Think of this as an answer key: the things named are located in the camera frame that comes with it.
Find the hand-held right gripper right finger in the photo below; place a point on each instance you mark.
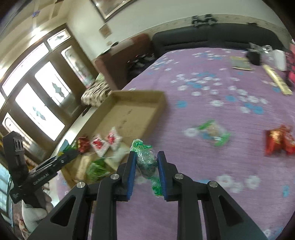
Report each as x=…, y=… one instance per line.
x=161, y=177

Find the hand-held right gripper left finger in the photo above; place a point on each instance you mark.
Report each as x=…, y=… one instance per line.
x=131, y=177

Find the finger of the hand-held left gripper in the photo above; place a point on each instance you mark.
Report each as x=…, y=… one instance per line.
x=62, y=160

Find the green striped snack packet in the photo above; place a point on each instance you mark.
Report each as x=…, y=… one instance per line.
x=69, y=147

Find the dark green candy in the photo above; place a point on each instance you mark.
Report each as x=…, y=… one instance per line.
x=145, y=163

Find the long beige cracker packet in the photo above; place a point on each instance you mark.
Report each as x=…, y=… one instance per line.
x=83, y=166

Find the pale green-white snack packet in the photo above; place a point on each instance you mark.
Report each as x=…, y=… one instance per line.
x=116, y=159

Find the small red candy packet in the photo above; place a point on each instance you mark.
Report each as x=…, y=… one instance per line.
x=83, y=145

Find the green pea snack packet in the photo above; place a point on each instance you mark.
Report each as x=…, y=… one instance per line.
x=98, y=169

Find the white red-label snack packet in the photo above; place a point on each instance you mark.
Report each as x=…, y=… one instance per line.
x=99, y=145

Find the white red-stripe snack packet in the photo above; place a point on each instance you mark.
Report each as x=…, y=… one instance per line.
x=113, y=138

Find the brown cardboard box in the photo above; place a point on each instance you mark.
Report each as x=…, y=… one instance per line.
x=133, y=110

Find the person's left hand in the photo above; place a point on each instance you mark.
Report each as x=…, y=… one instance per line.
x=34, y=207

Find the clear green-ended snack wrapper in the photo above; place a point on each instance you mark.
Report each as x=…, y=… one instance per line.
x=212, y=133

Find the wooden framed glass doors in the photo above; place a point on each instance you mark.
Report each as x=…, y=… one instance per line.
x=41, y=92

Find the zebra print cloth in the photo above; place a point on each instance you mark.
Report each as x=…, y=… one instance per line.
x=96, y=92

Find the purple floral bedsheet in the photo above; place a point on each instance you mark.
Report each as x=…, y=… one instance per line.
x=207, y=110

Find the brown nightstand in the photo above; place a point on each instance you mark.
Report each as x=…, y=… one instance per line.
x=119, y=60

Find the dark red gold-print snack packet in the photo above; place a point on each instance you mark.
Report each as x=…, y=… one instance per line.
x=274, y=140

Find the dark red pleated snack packet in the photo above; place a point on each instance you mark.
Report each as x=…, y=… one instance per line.
x=290, y=143

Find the thin book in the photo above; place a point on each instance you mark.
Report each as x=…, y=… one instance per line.
x=240, y=62

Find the black padded headboard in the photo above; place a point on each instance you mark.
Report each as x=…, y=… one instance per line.
x=207, y=39

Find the long beige paper packet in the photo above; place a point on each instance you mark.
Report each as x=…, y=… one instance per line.
x=276, y=79

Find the black cup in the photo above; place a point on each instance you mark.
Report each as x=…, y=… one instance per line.
x=254, y=57

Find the white cup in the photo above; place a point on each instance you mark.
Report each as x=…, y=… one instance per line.
x=280, y=59

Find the small wall sticker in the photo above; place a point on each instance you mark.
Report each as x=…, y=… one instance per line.
x=104, y=31

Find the framed wall picture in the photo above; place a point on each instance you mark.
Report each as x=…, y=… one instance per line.
x=110, y=9

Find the black wall ornament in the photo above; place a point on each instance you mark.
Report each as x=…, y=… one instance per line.
x=204, y=20

